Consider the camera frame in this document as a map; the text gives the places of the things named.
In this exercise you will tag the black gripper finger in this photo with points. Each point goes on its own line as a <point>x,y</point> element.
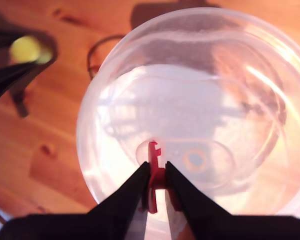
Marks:
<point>5,78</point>
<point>125,207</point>
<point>0,41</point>
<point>195,207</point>

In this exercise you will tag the green coffee capsule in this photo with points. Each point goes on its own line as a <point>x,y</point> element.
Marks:
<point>25,50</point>

